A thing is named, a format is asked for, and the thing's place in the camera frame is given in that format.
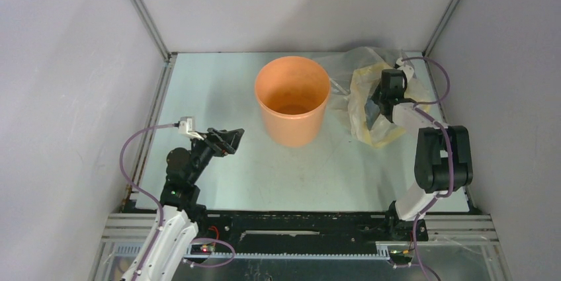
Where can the clear white plastic bag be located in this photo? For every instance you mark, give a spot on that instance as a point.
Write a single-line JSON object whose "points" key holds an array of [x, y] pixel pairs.
{"points": [[341, 65]]}

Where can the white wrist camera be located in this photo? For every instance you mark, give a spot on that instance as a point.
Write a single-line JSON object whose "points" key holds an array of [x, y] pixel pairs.
{"points": [[405, 67], [186, 127]]}

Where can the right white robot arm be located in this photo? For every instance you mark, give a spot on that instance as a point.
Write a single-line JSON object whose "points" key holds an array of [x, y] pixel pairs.
{"points": [[443, 161]]}

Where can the aluminium frame front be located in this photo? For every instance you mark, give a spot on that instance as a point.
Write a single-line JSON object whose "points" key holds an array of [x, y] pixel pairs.
{"points": [[460, 247]]}

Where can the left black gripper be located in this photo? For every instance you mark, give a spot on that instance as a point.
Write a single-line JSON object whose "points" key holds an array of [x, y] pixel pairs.
{"points": [[221, 143]]}

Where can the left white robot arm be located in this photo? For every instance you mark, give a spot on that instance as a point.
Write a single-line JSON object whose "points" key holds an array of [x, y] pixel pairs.
{"points": [[179, 217]]}

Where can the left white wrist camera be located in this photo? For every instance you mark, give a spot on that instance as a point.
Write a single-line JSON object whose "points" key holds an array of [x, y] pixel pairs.
{"points": [[186, 127]]}

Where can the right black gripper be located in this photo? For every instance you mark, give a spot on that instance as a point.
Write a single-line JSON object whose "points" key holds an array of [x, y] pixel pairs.
{"points": [[385, 101]]}

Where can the orange plastic trash bin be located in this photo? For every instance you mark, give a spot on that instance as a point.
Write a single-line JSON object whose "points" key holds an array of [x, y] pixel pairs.
{"points": [[292, 93]]}

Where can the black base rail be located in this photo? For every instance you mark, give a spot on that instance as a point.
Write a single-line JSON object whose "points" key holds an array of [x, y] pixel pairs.
{"points": [[327, 234]]}

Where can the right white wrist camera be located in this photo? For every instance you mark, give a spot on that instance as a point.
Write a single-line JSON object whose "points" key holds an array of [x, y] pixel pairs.
{"points": [[405, 67]]}

